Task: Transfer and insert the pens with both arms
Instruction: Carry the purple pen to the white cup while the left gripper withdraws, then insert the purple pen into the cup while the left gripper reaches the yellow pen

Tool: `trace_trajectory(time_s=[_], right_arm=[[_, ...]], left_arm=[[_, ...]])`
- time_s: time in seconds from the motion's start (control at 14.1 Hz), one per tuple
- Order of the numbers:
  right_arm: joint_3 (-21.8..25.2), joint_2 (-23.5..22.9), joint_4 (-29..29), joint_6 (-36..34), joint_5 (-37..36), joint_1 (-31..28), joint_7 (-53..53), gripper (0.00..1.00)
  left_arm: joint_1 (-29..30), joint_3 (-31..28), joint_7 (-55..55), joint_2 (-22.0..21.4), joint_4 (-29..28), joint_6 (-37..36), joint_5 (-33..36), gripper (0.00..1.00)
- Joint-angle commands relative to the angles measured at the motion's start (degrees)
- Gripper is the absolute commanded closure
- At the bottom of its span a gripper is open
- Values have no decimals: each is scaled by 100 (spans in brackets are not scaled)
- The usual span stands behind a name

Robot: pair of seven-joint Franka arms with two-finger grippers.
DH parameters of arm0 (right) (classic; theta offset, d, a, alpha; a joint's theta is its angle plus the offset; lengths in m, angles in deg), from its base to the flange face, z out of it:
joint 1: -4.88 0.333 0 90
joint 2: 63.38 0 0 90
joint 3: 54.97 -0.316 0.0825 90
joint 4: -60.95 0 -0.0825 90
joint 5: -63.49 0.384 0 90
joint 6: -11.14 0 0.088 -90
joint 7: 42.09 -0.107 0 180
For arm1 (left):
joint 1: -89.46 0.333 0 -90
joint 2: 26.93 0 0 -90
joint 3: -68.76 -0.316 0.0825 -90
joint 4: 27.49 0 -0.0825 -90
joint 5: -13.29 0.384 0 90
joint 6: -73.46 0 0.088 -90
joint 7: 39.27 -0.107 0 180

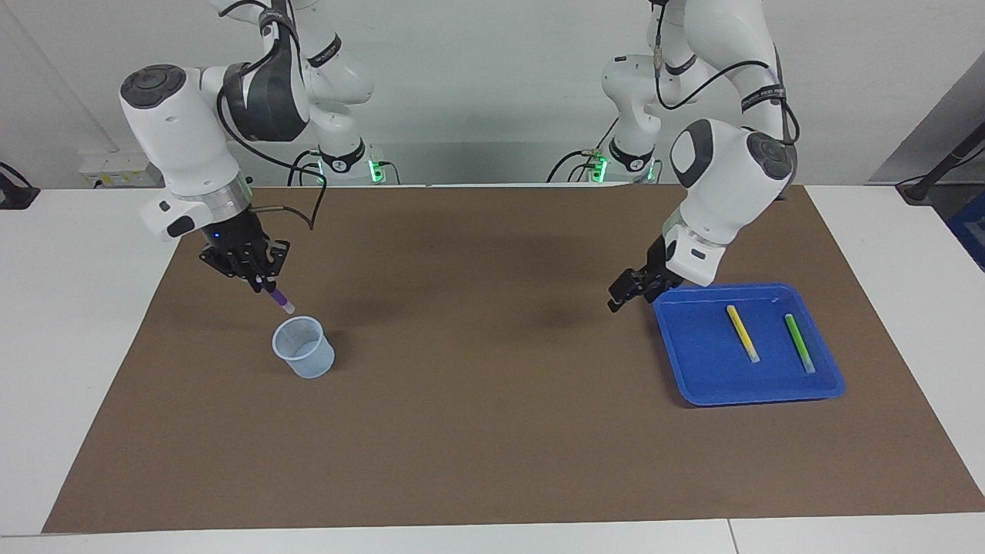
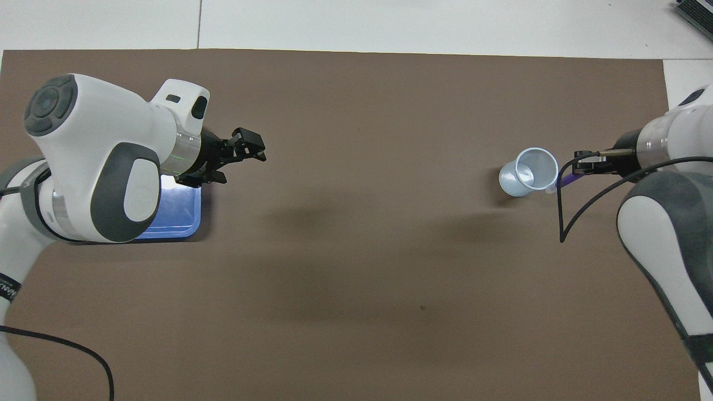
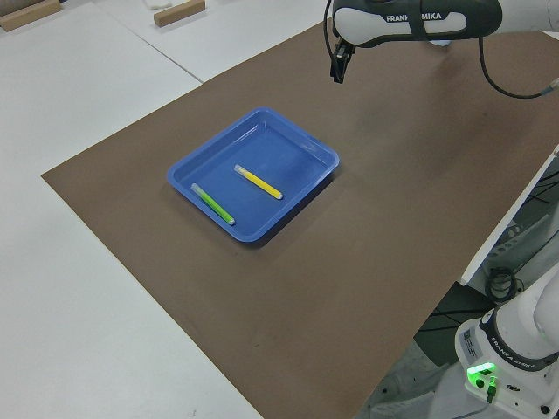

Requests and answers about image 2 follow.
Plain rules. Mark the brown table mat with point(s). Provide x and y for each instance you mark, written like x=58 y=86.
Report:
x=356 y=278

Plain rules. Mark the blue plastic tray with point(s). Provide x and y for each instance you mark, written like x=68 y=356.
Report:
x=178 y=217

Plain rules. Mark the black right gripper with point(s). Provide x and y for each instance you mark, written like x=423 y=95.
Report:
x=626 y=161

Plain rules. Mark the purple pen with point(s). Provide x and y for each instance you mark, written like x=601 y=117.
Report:
x=567 y=180

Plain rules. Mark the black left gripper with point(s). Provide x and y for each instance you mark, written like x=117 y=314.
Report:
x=209 y=153

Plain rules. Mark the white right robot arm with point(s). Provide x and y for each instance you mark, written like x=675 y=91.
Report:
x=668 y=250

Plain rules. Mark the grey ribbed device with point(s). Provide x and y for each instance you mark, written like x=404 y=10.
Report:
x=699 y=14

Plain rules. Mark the translucent plastic cup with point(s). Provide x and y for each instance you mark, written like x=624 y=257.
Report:
x=515 y=181

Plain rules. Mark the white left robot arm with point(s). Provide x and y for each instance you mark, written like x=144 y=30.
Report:
x=100 y=122

